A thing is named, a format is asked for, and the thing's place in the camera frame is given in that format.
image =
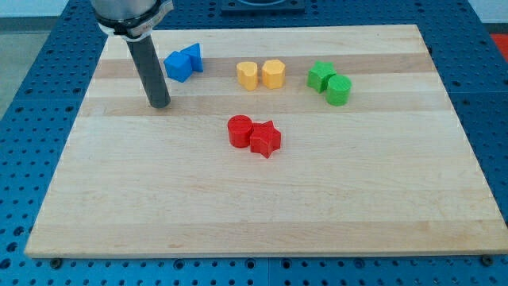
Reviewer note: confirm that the yellow heart block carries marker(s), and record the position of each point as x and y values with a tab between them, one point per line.
247	75

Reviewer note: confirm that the green star block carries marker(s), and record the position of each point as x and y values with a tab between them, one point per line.
318	76

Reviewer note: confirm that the red star block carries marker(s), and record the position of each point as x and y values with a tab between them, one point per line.
265	138

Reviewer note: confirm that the red cylinder block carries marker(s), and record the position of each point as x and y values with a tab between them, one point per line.
239	129

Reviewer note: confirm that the green cylinder block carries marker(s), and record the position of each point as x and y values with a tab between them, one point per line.
338	90

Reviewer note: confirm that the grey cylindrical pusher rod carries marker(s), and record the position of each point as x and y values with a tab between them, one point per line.
151	76

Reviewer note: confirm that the blue cube block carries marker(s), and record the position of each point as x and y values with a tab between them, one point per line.
178	66

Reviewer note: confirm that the blue triangle block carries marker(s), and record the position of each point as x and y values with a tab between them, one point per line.
195	55

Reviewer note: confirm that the light wooden board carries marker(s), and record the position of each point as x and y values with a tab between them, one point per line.
390	173

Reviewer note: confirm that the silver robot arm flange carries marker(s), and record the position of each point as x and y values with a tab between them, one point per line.
133	20

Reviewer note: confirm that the yellow hexagon block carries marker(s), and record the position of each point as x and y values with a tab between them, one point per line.
273	74

